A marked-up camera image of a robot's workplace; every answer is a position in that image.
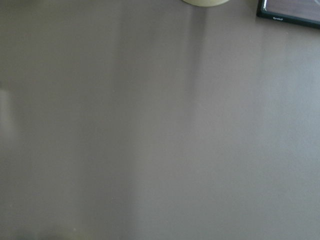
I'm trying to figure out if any wooden mug tree stand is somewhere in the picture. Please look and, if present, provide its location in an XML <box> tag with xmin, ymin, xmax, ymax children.
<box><xmin>183</xmin><ymin>0</ymin><xmax>229</xmax><ymax>7</ymax></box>

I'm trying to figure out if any black glass holder tray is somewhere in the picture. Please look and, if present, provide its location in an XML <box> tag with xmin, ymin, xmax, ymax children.
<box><xmin>256</xmin><ymin>0</ymin><xmax>320</xmax><ymax>29</ymax></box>

